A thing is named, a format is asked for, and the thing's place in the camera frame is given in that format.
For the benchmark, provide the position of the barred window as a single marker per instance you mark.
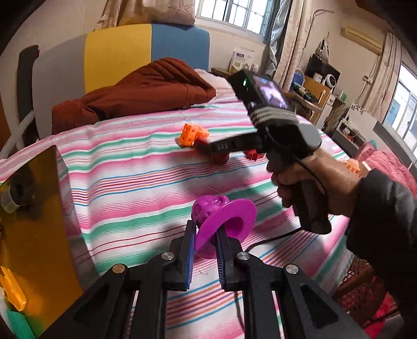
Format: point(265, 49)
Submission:
point(228, 13)

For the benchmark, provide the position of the brown quilt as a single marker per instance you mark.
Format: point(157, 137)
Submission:
point(146, 88)

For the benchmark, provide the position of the red puzzle piece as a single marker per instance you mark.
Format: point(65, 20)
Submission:
point(254, 155)

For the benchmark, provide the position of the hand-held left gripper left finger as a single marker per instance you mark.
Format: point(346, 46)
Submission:
point(191, 257)

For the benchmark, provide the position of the white cardboard box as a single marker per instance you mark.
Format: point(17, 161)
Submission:
point(241, 60)

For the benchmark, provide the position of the large side window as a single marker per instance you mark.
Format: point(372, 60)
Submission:
point(404, 104)

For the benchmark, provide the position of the black upright panel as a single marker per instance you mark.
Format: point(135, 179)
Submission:
point(27, 81)

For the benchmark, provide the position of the clear tape roll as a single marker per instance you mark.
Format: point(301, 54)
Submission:
point(8, 202)

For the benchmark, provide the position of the orange plastic toy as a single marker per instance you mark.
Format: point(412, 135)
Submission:
point(353, 164)

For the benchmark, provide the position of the wall air conditioner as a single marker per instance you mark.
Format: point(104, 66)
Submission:
point(361, 39)

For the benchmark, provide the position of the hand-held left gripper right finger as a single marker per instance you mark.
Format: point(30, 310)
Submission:
point(223, 260)

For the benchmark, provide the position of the beige pillow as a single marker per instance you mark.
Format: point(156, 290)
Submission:
point(221, 86)

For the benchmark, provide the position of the brown woven stool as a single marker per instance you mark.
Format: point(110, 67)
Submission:
point(355, 277)

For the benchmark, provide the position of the yellow blue grey headboard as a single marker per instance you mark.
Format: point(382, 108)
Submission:
point(114, 52)

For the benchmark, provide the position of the grey sheer curtain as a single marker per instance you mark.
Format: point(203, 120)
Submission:
point(293, 39)

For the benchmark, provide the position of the amber plastic storage box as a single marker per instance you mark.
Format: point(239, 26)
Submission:
point(39, 244)

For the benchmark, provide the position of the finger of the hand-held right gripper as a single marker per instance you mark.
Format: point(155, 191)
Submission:
point(224, 146)

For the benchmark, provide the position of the orange cube block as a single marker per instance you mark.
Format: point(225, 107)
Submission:
point(190, 133)

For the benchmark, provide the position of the person's right hand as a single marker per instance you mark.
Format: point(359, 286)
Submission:
point(335, 185)

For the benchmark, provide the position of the cream side curtain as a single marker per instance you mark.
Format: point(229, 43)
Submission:
point(389, 65)

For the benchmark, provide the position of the striped bed sheet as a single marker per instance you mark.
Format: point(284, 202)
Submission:
point(130, 182)

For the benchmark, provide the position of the purple plastic toy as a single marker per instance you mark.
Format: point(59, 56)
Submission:
point(228, 215)

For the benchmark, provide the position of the pink blanket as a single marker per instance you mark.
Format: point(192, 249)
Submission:
point(391, 159)

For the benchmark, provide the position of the red capsule toy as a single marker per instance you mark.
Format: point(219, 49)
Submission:
point(220, 158)

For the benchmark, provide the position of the white cabinet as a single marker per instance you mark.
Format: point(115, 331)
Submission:
point(355, 124)

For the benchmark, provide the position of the cluttered wooden desk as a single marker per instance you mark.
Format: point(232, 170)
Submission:
point(312, 88)

